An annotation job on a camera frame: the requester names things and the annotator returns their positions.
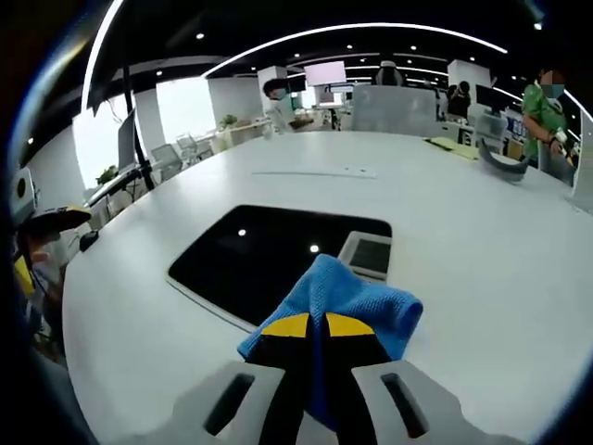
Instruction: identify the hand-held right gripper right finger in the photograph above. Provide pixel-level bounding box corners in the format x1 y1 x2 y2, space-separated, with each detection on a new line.
323 312 515 445

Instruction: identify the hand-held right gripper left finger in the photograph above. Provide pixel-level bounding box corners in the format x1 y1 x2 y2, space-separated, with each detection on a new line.
173 312 311 445

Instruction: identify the blue cleaning cloth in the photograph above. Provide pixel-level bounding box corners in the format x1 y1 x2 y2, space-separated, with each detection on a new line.
236 253 424 433

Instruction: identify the yellow cloth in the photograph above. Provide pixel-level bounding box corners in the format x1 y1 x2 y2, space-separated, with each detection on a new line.
423 135 480 161

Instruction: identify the black computer monitor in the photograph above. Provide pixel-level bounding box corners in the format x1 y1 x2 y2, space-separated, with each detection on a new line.
117 108 138 175

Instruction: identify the dark curved headband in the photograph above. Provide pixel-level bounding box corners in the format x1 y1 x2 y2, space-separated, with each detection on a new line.
476 138 531 184

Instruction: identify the white mesh office chair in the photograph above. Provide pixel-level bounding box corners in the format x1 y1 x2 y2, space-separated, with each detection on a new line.
472 110 509 155

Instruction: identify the grey desk partition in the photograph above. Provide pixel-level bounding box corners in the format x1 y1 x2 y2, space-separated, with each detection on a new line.
350 83 439 137

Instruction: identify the pink display screen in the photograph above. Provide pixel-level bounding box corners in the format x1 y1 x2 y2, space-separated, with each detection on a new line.
303 60 347 87

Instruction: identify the white upright panel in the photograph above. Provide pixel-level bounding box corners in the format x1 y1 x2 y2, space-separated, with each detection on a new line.
571 110 593 201

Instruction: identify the black and white gaming chair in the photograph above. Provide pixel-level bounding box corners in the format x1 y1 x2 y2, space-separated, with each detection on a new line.
374 59 409 88

